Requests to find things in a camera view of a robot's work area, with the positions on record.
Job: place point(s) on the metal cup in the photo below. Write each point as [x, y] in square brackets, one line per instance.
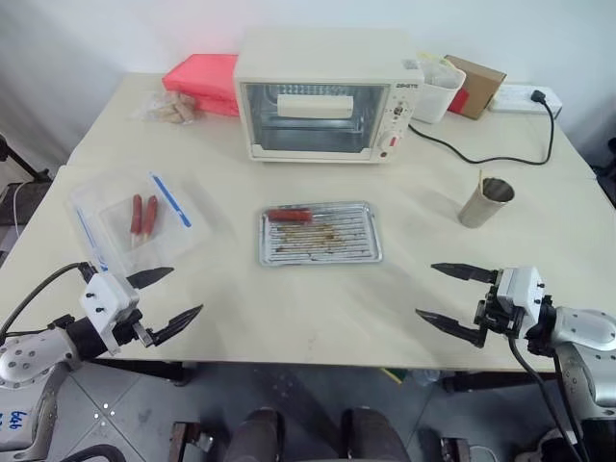
[481, 207]

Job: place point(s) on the dark rounded shape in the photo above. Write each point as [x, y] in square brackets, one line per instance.
[255, 435]
[375, 435]

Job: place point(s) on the cream toaster oven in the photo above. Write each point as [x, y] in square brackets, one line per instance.
[332, 72]

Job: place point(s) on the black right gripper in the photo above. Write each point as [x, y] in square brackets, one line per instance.
[498, 320]

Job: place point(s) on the clear bag of beige pieces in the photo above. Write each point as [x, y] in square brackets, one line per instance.
[171, 110]

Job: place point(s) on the white plastic bin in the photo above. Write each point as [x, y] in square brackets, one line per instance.
[433, 103]

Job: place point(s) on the white power strip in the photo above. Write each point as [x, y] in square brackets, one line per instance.
[512, 102]

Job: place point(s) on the black stand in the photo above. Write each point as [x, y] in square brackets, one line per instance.
[21, 163]

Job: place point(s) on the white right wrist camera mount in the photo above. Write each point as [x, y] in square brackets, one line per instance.
[519, 289]

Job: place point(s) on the white label with blue writing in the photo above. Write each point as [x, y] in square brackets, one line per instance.
[17, 418]

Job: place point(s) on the brown cardboard box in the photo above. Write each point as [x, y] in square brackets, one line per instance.
[479, 79]

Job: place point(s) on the clear zip bag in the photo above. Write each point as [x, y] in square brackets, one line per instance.
[120, 250]

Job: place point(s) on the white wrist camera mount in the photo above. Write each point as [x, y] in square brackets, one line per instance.
[107, 300]
[519, 289]

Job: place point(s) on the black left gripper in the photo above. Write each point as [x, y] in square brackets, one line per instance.
[126, 327]

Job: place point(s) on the green yellow item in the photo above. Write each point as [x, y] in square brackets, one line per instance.
[394, 375]

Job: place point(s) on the red sausage on stick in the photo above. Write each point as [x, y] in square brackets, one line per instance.
[136, 214]
[150, 214]

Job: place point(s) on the small red packet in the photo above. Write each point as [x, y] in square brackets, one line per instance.
[461, 101]

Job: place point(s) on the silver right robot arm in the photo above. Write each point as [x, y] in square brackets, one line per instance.
[584, 332]

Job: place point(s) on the black table frame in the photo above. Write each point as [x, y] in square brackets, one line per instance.
[144, 369]

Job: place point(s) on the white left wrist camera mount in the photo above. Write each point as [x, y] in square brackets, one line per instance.
[107, 300]

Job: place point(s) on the red flat box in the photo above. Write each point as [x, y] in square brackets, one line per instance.
[199, 72]

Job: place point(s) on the metal baking tray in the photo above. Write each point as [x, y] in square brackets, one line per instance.
[320, 240]

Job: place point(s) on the clear plastic packet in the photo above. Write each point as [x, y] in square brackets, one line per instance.
[435, 69]

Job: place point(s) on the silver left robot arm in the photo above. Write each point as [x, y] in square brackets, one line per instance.
[29, 353]

